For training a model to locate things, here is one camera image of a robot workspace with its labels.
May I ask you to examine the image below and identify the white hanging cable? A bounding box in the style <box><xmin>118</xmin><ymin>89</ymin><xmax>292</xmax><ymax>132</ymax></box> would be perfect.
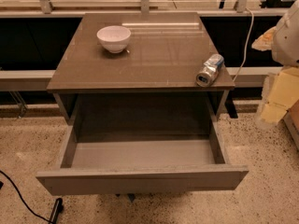
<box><xmin>232</xmin><ymin>7</ymin><xmax>255</xmax><ymax>82</ymax></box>

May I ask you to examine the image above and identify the black floor foot bracket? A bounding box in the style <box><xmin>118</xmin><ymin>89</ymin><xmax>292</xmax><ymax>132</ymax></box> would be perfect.
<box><xmin>49</xmin><ymin>198</ymin><xmax>64</xmax><ymax>224</ymax></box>

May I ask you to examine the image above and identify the grey drawer cabinet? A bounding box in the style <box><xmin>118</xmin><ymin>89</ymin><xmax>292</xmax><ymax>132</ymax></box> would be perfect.
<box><xmin>46</xmin><ymin>11</ymin><xmax>236</xmax><ymax>124</ymax></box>

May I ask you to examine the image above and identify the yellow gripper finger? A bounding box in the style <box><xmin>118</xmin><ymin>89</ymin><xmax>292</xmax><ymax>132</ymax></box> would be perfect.
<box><xmin>251</xmin><ymin>27</ymin><xmax>276</xmax><ymax>51</ymax></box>

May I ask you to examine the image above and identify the white ceramic bowl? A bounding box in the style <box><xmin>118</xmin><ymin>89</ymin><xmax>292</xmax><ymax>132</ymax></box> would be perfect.
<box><xmin>96</xmin><ymin>25</ymin><xmax>131</xmax><ymax>53</ymax></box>

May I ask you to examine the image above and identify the black floor cable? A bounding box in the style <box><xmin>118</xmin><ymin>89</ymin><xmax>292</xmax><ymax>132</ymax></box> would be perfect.
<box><xmin>0</xmin><ymin>170</ymin><xmax>54</xmax><ymax>224</ymax></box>

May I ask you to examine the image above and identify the silver blue redbull can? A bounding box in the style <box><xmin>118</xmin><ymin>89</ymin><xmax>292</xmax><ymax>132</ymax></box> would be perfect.
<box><xmin>196</xmin><ymin>54</ymin><xmax>224</xmax><ymax>87</ymax></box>

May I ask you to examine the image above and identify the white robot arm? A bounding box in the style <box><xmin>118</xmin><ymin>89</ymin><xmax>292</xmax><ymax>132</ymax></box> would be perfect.
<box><xmin>251</xmin><ymin>0</ymin><xmax>299</xmax><ymax>66</ymax></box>

